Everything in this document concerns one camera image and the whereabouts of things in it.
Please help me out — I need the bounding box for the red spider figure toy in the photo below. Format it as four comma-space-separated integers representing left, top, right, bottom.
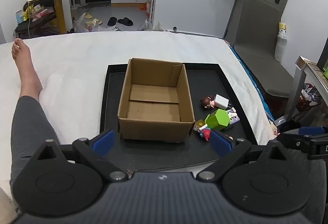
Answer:
194, 120, 211, 142

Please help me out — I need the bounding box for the grey padded chair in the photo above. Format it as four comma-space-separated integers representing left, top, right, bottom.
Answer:
233, 0, 293, 98

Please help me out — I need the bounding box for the black chair with clutter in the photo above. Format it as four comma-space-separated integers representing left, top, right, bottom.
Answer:
13, 0, 59, 39

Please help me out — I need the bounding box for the person's bare left foot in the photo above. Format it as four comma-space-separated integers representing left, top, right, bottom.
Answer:
12, 38, 42, 101

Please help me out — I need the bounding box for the brown-haired doll figurine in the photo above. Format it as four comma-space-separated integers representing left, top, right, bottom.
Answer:
200, 96, 216, 109

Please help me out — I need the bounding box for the black rectangular tray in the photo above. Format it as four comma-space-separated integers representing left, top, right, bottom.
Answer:
100, 58, 257, 172

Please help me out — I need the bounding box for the white plastic bag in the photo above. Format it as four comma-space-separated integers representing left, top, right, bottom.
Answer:
72, 13, 120, 33

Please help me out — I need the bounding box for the grey trouser left leg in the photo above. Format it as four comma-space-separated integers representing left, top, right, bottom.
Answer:
9, 96, 61, 190

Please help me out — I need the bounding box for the yellow slipper pair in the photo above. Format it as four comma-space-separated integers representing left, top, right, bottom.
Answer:
84, 12, 102, 26

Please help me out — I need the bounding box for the purple rabbit cube toy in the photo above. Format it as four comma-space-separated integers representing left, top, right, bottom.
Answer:
226, 107, 240, 125

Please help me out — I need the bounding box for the brown cardboard box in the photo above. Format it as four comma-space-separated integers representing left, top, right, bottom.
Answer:
117, 58, 195, 142

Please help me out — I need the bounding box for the green hexagonal container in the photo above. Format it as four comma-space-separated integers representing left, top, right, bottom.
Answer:
205, 109, 230, 130

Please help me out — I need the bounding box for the black slipper pair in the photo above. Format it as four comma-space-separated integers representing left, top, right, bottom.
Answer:
107, 17, 133, 27

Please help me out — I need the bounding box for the blue patterned bed sheet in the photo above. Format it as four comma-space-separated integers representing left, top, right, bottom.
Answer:
229, 46, 279, 137

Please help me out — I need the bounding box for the white yellow bottle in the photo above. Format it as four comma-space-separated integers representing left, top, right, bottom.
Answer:
277, 22, 287, 40

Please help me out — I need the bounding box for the white USB wall charger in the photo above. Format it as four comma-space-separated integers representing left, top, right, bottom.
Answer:
213, 94, 232, 110

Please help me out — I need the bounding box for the white bed blanket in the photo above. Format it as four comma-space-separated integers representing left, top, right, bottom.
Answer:
0, 31, 272, 184

